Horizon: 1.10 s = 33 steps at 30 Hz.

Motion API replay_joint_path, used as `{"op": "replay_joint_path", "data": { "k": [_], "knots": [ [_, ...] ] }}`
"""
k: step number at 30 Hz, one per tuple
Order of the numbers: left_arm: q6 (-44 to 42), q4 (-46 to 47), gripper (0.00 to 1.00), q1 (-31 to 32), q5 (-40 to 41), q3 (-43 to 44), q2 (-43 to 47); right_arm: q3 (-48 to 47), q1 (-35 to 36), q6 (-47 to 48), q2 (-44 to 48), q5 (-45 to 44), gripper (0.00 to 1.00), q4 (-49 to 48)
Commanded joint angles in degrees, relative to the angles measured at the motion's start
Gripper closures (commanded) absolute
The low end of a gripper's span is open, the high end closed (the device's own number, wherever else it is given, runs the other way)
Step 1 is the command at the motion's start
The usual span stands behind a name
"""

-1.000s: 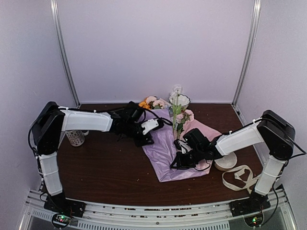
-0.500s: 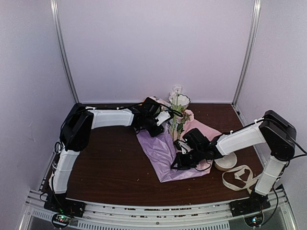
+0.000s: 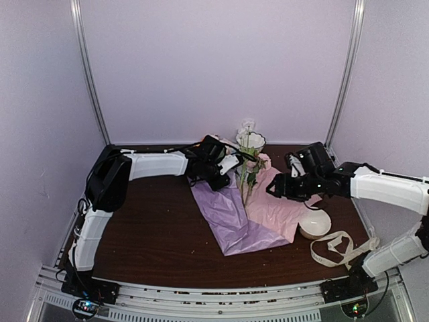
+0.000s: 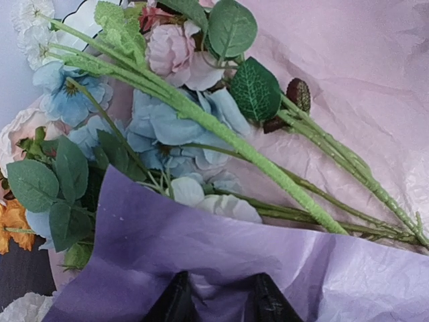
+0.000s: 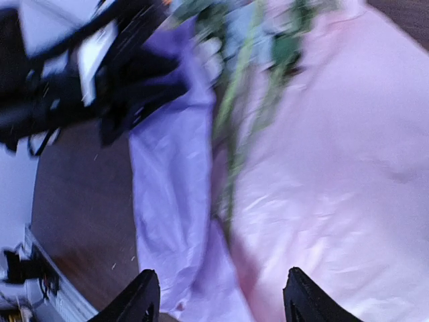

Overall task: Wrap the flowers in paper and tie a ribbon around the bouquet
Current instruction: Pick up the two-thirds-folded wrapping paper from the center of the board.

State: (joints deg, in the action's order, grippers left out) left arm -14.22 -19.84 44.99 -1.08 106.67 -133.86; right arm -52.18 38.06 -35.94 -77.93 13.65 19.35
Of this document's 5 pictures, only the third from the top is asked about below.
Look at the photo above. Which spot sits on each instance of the right aluminium frame post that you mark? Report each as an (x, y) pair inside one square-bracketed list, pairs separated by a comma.
[(352, 52)]

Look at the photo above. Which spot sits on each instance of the aluminium frame post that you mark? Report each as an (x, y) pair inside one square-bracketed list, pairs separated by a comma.
[(87, 70), (352, 52)]

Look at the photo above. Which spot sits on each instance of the purple pink wrapping paper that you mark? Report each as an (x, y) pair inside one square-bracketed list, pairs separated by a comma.
[(261, 222)]

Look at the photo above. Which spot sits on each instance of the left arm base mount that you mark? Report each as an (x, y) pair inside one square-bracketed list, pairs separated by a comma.
[(90, 300)]

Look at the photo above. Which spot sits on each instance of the left aluminium frame post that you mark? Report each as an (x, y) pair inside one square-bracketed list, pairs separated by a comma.
[(87, 70)]

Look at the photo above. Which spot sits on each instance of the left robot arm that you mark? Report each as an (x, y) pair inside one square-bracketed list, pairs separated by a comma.
[(108, 180)]

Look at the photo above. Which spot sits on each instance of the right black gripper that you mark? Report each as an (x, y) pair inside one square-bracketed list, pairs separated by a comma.
[(284, 188)]

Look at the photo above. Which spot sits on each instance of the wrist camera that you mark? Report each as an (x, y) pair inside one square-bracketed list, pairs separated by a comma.
[(294, 165), (228, 163)]

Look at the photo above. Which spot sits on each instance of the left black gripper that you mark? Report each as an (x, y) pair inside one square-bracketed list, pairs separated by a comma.
[(218, 186)]

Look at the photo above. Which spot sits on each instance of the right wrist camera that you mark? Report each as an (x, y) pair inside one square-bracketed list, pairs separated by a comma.
[(294, 165)]

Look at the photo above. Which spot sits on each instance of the front aluminium rail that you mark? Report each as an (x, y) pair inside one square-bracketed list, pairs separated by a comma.
[(295, 302)]

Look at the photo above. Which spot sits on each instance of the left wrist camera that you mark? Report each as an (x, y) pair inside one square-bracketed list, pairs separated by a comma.
[(228, 163)]

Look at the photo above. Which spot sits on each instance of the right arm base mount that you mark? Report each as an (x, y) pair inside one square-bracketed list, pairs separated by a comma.
[(352, 297)]

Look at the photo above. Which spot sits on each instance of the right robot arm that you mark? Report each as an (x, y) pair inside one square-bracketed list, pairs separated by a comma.
[(393, 206)]

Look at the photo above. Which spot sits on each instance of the plain white bowl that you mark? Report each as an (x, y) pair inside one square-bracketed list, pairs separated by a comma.
[(315, 224)]

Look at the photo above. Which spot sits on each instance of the scalloped white bowl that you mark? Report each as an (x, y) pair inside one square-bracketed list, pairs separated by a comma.
[(250, 142)]

